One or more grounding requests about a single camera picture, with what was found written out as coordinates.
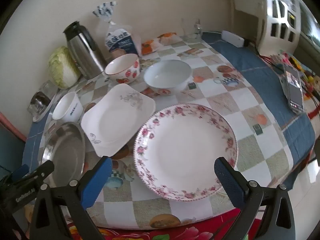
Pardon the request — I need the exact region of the large white bowl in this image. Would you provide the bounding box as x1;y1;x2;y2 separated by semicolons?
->
143;59;192;96

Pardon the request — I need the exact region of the smartphone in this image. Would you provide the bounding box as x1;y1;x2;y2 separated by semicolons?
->
284;64;304;114

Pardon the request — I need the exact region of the strawberry print bowl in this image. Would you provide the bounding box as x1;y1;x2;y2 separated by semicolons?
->
104;53;140;85

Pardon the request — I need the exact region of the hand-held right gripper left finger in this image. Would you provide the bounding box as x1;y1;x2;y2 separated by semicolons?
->
29;156;113;240

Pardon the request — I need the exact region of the white power strip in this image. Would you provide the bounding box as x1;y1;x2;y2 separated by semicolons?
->
221;30;245;47

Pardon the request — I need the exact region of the glass jar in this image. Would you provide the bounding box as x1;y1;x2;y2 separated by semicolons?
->
27;87;59;123

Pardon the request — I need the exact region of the bagged toast bread loaf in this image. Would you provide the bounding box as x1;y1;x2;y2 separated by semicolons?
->
92;0;142;58

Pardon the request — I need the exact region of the clear glass pitcher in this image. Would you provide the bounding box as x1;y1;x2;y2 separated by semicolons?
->
180;17;203;43

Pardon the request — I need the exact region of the round floral rimmed plate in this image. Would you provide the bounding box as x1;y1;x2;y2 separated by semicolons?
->
133;103;239;202

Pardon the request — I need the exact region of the stainless steel basin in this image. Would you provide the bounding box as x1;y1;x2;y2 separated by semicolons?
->
37;122;87;189

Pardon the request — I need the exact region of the colourful printed cloth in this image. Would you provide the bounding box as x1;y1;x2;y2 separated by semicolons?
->
272;51;320;93

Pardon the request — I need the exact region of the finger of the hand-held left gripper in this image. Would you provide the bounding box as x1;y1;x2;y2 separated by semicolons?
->
10;164;29;179
29;160;55;180

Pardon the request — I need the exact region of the small white bowl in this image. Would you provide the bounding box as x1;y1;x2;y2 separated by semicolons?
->
52;92;84;123

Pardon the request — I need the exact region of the square white plate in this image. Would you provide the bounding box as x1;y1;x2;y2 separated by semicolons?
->
80;83;156;157

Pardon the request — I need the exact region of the checkered tablecloth with blue border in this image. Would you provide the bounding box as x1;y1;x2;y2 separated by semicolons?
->
22;31;316;230

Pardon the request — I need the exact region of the napa cabbage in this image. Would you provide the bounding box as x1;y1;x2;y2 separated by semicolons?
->
48;46;82;89

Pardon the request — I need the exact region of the blue panel with pink trim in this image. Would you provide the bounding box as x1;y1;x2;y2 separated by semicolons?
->
0;112;27;178

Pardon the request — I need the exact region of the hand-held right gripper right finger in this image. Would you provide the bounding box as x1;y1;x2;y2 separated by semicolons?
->
214;156;295;240

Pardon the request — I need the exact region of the stainless steel thermos jug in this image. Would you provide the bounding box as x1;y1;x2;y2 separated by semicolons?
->
63;21;107;80

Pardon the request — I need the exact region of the white plastic lattice chair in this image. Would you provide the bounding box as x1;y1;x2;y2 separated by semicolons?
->
257;0;304;54

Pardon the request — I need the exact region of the red floral blanket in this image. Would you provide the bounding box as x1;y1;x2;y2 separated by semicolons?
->
62;206;265;240

